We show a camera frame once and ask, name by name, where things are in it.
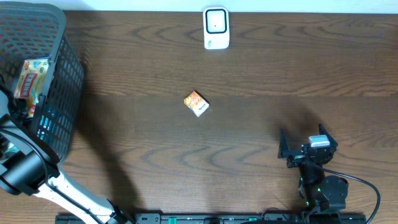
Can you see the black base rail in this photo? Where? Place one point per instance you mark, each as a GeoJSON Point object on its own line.
{"type": "Point", "coordinates": [155, 218]}

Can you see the white barcode scanner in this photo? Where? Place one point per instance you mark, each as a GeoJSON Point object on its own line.
{"type": "Point", "coordinates": [216, 28]}

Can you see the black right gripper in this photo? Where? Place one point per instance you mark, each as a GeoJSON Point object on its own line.
{"type": "Point", "coordinates": [296, 158]}

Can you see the yellow snack chip bag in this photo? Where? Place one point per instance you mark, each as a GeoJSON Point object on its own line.
{"type": "Point", "coordinates": [31, 82]}

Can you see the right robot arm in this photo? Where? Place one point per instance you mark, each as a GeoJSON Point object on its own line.
{"type": "Point", "coordinates": [325, 195]}

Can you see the small orange snack packet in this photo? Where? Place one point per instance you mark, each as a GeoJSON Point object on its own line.
{"type": "Point", "coordinates": [196, 103]}

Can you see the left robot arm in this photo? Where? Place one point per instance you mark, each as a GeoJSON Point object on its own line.
{"type": "Point", "coordinates": [29, 166]}

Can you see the grey plastic mesh basket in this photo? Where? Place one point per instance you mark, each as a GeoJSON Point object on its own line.
{"type": "Point", "coordinates": [30, 31]}

